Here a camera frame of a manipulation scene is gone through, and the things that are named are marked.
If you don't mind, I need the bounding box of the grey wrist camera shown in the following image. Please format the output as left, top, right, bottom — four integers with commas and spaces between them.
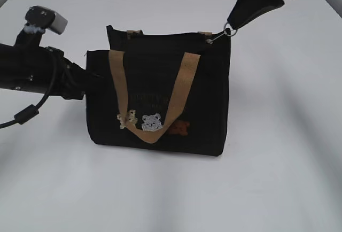
25, 5, 68, 35

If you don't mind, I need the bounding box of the black camera cable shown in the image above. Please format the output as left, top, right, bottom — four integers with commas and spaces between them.
0, 51, 58, 129

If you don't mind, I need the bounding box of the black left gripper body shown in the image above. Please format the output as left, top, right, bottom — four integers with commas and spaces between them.
0, 42, 106, 102

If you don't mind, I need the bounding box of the silver zipper pull ring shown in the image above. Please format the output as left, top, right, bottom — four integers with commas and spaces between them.
205, 22, 238, 44

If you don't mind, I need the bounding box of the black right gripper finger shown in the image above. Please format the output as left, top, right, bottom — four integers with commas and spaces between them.
227, 0, 284, 30

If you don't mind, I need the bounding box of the black canvas tote bag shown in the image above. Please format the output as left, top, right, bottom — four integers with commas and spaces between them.
86, 26, 231, 157

